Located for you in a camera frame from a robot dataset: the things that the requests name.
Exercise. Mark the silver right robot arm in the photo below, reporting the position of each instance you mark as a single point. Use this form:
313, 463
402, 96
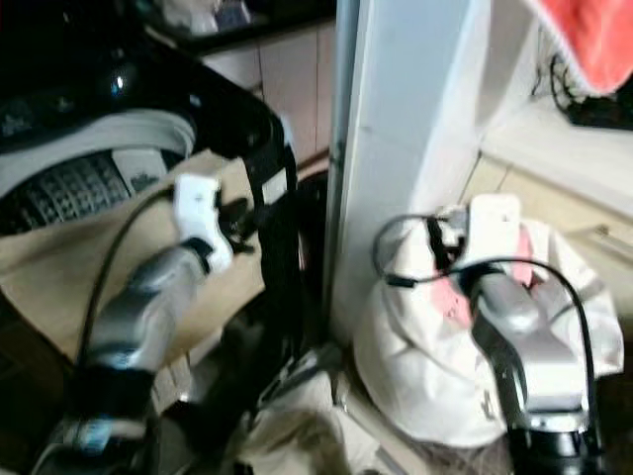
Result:
524, 341

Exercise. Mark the orange-red towel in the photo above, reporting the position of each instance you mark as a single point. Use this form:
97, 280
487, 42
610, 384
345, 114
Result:
588, 40

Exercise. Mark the brown cardboard sheet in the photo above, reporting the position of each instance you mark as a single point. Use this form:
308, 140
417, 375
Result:
49, 282

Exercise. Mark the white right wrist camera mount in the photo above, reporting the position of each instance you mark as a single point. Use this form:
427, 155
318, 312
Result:
495, 226

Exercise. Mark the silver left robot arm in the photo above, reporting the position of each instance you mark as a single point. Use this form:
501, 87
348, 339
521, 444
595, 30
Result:
138, 312

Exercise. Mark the black top-load washing machine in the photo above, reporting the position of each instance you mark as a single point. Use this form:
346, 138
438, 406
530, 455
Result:
79, 79

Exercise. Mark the white cloth laundry bag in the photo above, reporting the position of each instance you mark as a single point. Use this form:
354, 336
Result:
415, 366

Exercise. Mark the beige crumpled cloth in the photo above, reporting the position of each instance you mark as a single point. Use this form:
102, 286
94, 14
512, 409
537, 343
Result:
307, 426

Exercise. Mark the white cloth on counter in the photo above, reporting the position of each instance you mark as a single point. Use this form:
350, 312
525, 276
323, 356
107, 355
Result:
188, 14

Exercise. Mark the pink garment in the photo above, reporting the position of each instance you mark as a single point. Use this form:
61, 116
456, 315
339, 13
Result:
455, 297

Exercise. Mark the white door frame post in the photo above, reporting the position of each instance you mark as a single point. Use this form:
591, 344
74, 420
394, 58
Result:
406, 119

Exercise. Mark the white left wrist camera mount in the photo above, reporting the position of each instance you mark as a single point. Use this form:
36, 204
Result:
196, 203

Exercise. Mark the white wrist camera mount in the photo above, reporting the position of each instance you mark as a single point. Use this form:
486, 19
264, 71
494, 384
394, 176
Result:
495, 226
196, 203

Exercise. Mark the grey washer drum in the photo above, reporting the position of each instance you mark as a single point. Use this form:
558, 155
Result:
84, 188

